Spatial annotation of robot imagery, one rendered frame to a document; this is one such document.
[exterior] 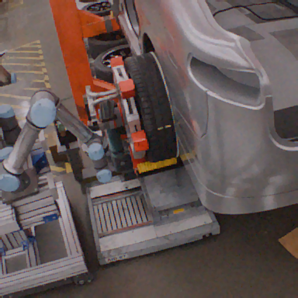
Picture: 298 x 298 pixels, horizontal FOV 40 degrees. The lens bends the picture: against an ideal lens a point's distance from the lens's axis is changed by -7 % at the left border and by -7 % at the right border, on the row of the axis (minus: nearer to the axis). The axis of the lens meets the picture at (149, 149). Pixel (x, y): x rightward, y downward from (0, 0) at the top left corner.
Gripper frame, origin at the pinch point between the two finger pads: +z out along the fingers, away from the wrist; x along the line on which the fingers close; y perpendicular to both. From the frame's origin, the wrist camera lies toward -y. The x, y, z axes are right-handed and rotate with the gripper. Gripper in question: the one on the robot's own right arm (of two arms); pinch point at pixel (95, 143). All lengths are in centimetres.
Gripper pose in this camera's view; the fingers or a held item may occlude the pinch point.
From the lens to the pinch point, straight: 246.1
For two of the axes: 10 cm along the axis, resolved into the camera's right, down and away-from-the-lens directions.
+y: -1.5, -7.9, -6.0
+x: -9.6, 2.7, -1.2
